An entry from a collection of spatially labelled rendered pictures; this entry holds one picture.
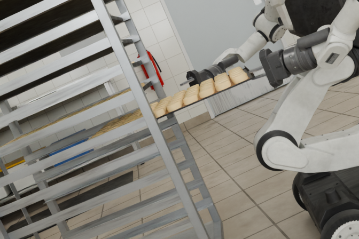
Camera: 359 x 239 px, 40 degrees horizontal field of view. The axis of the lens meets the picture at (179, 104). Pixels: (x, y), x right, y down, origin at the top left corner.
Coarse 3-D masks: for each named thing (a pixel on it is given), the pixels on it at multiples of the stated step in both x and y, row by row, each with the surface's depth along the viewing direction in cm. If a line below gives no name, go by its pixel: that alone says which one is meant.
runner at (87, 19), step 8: (88, 16) 150; (96, 16) 150; (64, 24) 151; (72, 24) 151; (80, 24) 151; (88, 24) 151; (48, 32) 152; (56, 32) 151; (64, 32) 151; (72, 32) 154; (32, 40) 152; (40, 40) 152; (48, 40) 152; (16, 48) 153; (24, 48) 153; (32, 48) 153; (0, 56) 154; (8, 56) 153; (16, 56) 153; (0, 64) 154
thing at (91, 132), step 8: (128, 112) 196; (112, 120) 197; (96, 128) 198; (72, 136) 199; (80, 136) 199; (88, 136) 198; (56, 144) 200; (64, 144) 200; (72, 144) 197; (40, 152) 201; (48, 152) 201; (32, 160) 201
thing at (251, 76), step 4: (244, 68) 190; (248, 76) 160; (252, 76) 156; (248, 80) 151; (236, 84) 151; (228, 88) 152; (220, 92) 152; (208, 96) 152; (200, 100) 153; (192, 104) 153; (180, 108) 154; (172, 112) 154; (160, 116) 154; (164, 116) 154
